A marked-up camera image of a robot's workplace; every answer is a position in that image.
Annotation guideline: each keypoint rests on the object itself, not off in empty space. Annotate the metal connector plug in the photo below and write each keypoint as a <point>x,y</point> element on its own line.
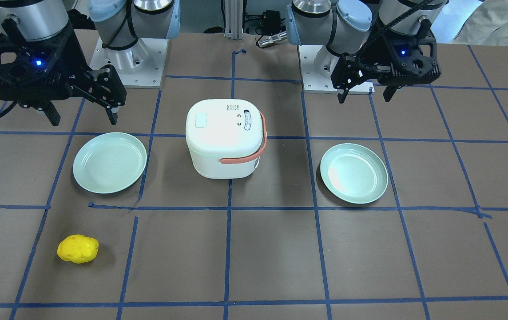
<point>266,41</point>

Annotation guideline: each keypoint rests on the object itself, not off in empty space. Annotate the white rice cooker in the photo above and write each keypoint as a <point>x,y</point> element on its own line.
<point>226,138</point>

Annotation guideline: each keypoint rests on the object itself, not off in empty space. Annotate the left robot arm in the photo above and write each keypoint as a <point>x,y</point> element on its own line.
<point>346,25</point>

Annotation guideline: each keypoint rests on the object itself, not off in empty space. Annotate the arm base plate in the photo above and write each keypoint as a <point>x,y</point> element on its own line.
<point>317,64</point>
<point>134,71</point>

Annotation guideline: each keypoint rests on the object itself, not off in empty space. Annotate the green plate far side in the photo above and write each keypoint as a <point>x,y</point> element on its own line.
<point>353,173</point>

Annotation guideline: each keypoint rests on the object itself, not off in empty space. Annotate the aluminium frame post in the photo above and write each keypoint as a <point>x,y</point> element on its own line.
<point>233,19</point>

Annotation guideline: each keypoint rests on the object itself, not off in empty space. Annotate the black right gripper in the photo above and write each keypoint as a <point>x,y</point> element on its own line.
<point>77,59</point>

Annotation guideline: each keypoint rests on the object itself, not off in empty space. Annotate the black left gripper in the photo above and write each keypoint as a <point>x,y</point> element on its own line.
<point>366,61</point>

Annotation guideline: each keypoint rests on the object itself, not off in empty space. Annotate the green plate near potato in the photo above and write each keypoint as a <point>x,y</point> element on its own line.
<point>109,163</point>

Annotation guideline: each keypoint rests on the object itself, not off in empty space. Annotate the yellow toy potato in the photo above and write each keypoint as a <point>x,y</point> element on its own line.
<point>78,249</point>

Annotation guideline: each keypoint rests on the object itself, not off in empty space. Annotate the black power adapter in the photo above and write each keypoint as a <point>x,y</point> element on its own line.
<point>271,22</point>

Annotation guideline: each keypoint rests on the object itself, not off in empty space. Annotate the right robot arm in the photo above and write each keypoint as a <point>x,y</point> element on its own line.
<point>120,24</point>

